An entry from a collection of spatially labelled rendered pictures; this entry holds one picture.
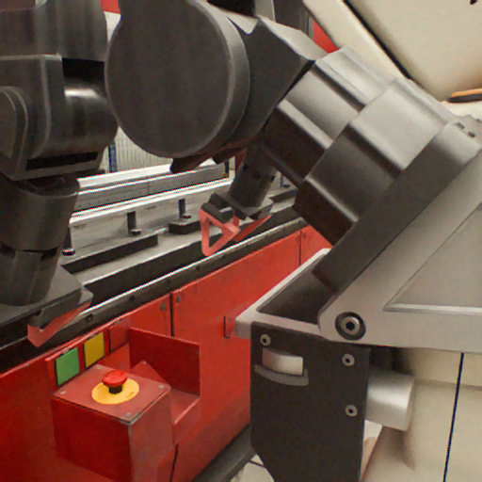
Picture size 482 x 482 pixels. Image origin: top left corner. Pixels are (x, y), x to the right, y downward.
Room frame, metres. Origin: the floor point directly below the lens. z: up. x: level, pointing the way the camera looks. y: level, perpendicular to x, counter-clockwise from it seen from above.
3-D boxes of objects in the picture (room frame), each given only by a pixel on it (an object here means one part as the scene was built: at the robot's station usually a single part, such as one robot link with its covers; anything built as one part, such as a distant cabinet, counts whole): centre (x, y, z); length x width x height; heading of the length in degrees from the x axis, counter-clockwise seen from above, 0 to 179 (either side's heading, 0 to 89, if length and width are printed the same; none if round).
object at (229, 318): (1.39, -0.01, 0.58); 0.15 x 0.02 x 0.07; 147
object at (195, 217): (1.43, 0.09, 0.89); 0.30 x 0.05 x 0.03; 147
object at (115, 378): (0.70, 0.19, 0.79); 0.04 x 0.04 x 0.04
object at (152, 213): (1.68, 0.00, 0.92); 1.67 x 0.06 x 0.10; 147
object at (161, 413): (0.74, 0.18, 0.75); 0.20 x 0.16 x 0.18; 153
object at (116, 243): (1.10, 0.30, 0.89); 0.30 x 0.05 x 0.03; 147
